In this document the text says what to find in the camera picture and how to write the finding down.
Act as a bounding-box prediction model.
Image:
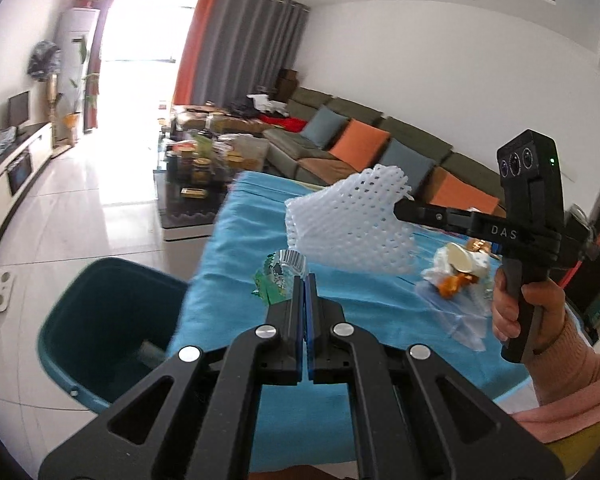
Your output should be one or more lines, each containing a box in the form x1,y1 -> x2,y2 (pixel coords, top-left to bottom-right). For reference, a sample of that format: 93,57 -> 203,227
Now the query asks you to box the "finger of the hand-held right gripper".
392,201 -> 476,235

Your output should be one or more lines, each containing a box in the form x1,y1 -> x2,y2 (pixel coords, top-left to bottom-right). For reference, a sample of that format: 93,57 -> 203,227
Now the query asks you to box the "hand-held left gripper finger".
306,274 -> 566,480
37,275 -> 306,480

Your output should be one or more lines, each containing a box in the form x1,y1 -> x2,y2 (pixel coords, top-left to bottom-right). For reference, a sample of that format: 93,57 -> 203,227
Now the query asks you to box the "green silver snack wrapper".
252,249 -> 308,306

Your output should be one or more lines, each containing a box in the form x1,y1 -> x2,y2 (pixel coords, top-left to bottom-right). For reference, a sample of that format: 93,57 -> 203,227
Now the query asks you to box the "white foam net sleeve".
284,164 -> 416,277

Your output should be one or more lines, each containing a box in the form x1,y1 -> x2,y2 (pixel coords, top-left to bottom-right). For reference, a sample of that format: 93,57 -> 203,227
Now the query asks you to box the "clear plastic bag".
414,275 -> 496,353

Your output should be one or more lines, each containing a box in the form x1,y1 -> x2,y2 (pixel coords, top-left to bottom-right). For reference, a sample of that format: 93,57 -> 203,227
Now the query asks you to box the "teal trash bin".
37,257 -> 191,413

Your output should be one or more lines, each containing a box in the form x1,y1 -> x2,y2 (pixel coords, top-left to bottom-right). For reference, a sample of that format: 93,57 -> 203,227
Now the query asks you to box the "person's right hand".
492,266 -> 567,356

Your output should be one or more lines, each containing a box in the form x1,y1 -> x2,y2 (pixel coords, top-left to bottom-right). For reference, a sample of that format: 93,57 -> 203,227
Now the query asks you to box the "orange cushion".
425,167 -> 501,213
329,119 -> 391,160

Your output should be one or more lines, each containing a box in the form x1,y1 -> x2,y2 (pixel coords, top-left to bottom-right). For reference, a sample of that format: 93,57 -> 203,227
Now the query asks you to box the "white crumpled tissue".
422,246 -> 456,286

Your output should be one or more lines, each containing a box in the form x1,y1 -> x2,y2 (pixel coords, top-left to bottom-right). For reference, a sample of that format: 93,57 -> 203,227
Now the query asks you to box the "paper cup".
445,242 -> 491,276

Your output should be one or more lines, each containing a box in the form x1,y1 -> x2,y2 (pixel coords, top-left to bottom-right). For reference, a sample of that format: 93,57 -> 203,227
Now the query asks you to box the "blue grey cushion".
300,106 -> 348,148
380,140 -> 436,181

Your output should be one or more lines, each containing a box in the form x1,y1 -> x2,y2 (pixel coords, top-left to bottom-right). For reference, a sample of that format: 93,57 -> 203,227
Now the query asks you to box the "blue blanket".
167,170 -> 546,476

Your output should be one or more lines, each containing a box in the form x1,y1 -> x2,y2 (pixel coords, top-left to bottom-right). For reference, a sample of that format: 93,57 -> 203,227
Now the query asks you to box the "olive green sofa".
262,86 -> 511,216

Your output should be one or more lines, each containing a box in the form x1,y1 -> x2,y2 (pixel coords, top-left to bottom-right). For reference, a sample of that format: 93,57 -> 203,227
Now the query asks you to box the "black coffee table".
152,150 -> 241,241

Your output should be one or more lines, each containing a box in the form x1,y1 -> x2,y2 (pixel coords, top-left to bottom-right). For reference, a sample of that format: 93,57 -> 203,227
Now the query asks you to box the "red cloth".
260,114 -> 308,133

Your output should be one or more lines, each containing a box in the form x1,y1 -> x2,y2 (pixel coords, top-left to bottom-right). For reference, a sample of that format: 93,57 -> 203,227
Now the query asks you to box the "group of jars and packets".
165,130 -> 271,186

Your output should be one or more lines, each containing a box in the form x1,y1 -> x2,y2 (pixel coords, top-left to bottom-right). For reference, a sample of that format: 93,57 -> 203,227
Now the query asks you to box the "pile of clothes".
230,92 -> 287,117

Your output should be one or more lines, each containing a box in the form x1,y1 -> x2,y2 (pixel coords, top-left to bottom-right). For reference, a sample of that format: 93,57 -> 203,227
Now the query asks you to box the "grey curtain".
190,0 -> 311,108

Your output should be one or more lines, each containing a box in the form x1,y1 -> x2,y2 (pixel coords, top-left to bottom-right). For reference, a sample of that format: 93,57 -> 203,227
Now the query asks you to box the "person's yellow garment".
550,420 -> 600,480

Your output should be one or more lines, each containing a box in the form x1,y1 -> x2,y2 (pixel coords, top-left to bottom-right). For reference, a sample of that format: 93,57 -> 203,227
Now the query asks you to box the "orange curtain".
172,0 -> 216,108

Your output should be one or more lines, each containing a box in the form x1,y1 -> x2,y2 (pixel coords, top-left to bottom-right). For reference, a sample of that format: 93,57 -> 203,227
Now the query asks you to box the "yellow plant pot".
62,112 -> 81,145

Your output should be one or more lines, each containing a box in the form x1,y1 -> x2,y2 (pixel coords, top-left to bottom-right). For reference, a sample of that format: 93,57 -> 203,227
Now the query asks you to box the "tall green houseplant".
67,35 -> 102,116

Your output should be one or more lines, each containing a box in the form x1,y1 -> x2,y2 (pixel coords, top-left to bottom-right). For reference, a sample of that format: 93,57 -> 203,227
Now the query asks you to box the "white TV cabinet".
0,122 -> 53,256

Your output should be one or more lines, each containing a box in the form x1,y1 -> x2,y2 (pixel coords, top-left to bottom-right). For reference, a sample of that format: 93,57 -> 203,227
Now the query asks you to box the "white standing air conditioner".
55,7 -> 101,133

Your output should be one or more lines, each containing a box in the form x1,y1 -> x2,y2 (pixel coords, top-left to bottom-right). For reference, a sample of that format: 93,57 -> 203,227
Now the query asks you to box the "dark red curtain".
82,0 -> 123,131

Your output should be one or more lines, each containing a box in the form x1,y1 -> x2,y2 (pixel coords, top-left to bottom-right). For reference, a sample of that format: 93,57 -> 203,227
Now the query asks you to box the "black monitor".
7,91 -> 31,128

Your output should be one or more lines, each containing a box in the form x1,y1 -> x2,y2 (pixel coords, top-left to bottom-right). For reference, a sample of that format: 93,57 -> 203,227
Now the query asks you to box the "covered standing fan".
27,40 -> 63,148

